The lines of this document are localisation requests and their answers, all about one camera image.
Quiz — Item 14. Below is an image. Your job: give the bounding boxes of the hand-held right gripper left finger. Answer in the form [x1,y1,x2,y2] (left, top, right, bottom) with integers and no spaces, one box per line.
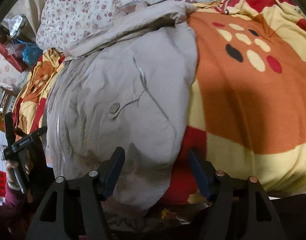
[25,147,125,240]

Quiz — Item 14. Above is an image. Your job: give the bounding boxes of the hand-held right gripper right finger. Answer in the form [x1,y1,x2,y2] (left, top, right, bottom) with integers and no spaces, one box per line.
[188,149,287,240]

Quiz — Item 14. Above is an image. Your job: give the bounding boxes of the beige zip jacket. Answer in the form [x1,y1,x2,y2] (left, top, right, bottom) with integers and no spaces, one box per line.
[43,1,198,230]

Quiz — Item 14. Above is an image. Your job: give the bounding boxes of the person's left forearm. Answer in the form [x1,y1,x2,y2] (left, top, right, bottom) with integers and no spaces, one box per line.
[0,182,31,230]

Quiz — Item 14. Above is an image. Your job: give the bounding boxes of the person's left hand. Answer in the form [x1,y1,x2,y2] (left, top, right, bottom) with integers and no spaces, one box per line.
[6,160,20,188]

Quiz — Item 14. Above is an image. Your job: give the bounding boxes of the blue plastic bag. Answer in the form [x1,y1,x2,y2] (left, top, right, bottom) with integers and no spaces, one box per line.
[22,42,43,67]

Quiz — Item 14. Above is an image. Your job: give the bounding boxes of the orange red cream printed blanket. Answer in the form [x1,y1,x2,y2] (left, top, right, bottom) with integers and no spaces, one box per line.
[11,0,306,220]

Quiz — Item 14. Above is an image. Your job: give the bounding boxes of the red box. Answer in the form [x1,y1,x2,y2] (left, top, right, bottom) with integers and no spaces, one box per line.
[0,41,26,73]

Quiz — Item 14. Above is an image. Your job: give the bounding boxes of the clear plastic bag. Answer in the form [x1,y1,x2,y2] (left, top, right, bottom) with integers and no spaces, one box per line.
[8,15,27,38]

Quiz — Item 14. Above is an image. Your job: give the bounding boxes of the beige curtain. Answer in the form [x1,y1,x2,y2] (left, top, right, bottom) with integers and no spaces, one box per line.
[8,0,58,43]

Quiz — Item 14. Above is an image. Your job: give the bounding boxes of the white floral quilt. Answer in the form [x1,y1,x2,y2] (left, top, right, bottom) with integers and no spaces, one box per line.
[36,0,279,53]

